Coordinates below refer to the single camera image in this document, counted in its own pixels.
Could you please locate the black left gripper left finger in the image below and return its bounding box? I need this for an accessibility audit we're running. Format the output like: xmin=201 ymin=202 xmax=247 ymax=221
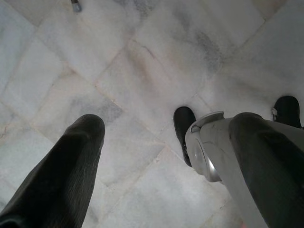
xmin=0 ymin=114 xmax=106 ymax=228

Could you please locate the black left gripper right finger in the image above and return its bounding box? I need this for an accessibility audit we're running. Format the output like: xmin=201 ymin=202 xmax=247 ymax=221
xmin=228 ymin=112 xmax=304 ymax=228

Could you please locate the black robot right foot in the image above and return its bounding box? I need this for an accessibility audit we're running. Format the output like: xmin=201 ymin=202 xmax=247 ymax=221
xmin=272 ymin=95 xmax=303 ymax=129

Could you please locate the black robot foot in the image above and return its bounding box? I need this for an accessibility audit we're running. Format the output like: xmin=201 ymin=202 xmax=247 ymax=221
xmin=272 ymin=95 xmax=303 ymax=129
xmin=173 ymin=106 xmax=196 ymax=168

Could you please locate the black robot left foot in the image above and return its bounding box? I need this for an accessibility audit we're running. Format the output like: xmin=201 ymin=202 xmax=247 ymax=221
xmin=173 ymin=106 xmax=196 ymax=168

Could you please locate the grey furniture leg tip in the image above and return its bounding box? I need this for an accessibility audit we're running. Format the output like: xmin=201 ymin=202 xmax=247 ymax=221
xmin=70 ymin=0 xmax=83 ymax=12

